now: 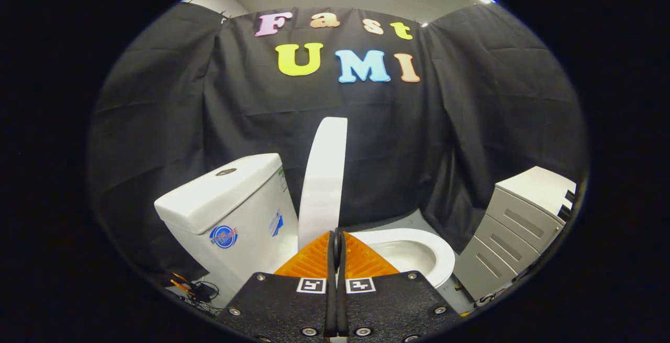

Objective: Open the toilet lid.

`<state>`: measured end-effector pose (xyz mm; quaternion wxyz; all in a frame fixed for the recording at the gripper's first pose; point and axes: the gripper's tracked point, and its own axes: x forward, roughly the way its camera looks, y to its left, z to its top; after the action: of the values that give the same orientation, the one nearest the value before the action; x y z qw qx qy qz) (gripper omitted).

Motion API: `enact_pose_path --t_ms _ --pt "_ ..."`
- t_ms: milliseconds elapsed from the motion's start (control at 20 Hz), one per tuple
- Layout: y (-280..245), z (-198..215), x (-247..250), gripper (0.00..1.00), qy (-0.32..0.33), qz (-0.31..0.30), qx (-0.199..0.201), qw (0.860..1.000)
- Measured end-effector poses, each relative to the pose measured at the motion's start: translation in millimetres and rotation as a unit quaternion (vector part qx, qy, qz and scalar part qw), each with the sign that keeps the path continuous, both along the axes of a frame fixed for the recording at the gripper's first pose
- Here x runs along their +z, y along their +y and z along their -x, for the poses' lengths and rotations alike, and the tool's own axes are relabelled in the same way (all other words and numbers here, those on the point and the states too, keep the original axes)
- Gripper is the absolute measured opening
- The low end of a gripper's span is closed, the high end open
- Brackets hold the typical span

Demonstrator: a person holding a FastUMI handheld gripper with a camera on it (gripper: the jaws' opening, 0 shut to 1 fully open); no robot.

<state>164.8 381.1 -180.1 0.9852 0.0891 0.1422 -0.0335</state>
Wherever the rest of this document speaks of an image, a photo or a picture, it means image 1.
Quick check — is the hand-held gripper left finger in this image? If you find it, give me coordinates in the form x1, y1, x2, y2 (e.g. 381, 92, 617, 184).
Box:
216, 230, 339, 343

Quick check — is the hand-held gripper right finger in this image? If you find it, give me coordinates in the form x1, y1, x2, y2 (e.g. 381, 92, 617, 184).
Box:
335, 230, 461, 343

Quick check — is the white toilet lid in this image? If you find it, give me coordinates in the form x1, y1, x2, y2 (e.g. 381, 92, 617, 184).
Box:
297, 117, 349, 252

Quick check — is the white toilet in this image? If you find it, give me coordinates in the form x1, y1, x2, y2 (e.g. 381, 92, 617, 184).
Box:
154, 153, 456, 308

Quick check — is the grey drawer cabinet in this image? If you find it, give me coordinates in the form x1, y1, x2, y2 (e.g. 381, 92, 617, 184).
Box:
453, 166, 577, 302

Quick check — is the black backdrop cloth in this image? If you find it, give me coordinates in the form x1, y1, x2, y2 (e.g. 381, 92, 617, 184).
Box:
88, 2, 588, 282

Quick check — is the black cable bundle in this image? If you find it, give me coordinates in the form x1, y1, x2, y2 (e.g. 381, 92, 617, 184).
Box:
178, 279, 221, 316

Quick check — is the orange-handled tool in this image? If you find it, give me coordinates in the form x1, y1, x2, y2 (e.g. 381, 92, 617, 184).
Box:
170, 272, 196, 297

